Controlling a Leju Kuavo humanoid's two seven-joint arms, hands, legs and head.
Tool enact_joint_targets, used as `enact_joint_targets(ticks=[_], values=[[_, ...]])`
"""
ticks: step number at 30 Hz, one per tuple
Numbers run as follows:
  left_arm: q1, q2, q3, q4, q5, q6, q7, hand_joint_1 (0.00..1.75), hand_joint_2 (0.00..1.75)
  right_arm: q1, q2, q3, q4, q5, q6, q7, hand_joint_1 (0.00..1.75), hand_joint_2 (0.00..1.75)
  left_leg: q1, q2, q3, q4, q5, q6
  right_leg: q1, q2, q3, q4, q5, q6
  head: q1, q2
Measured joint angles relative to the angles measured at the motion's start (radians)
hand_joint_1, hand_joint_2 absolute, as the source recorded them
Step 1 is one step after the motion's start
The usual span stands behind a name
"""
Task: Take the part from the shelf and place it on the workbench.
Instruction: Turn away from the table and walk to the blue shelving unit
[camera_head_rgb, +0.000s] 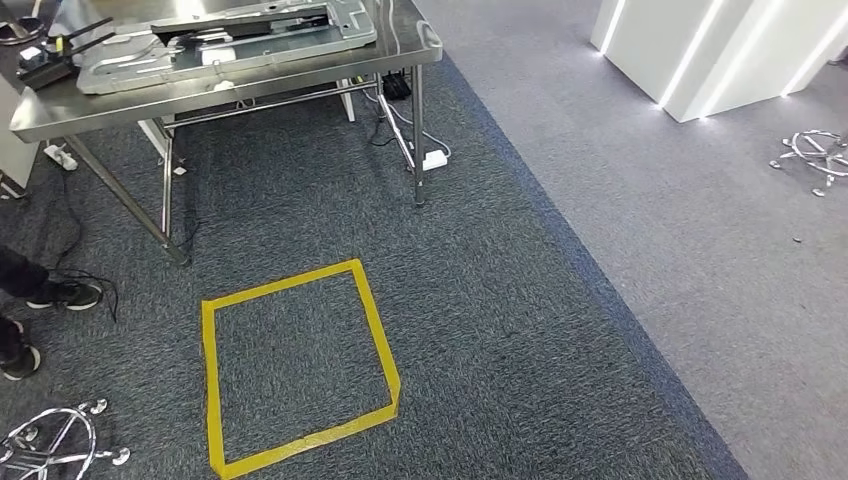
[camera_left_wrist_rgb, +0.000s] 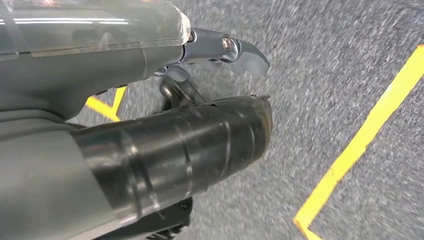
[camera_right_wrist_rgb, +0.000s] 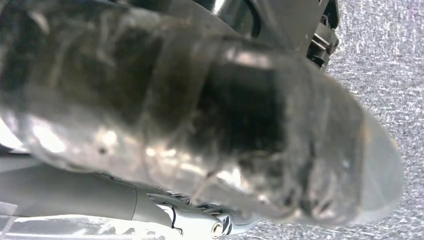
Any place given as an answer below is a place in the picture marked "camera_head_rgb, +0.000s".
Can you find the black plastic plate part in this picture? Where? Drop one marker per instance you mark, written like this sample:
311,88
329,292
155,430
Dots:
199,26

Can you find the stainless steel workbench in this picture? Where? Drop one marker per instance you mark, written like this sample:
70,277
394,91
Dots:
404,40

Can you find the white power strip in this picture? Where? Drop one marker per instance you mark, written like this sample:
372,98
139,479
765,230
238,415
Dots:
434,160
61,158

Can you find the black power adapter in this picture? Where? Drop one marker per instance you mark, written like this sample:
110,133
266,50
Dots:
396,86

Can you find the yellow floor tape square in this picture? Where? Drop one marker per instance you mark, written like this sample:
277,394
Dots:
210,384

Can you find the white lit display plinth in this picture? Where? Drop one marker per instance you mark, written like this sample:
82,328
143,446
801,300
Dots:
662,53

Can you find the stamped sheet metal panel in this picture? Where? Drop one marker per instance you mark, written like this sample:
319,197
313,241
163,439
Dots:
132,76

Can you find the person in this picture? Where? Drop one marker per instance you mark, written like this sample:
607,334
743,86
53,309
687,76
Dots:
26,278

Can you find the black round stool chrome base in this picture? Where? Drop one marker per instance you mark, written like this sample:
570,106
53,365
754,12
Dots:
53,444
815,156

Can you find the black wifi router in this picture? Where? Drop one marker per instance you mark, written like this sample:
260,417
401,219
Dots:
43,69

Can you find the white panel steel-leg table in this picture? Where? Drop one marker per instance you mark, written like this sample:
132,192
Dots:
13,159

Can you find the chrome round stanchion base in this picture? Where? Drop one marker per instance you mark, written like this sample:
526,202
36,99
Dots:
20,30

